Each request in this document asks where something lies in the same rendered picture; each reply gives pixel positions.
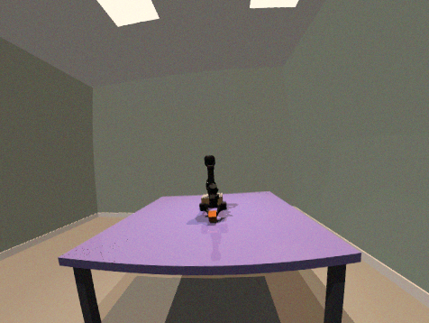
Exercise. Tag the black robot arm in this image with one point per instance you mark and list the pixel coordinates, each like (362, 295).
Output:
(211, 186)

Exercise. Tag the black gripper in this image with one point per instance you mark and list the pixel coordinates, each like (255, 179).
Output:
(213, 204)

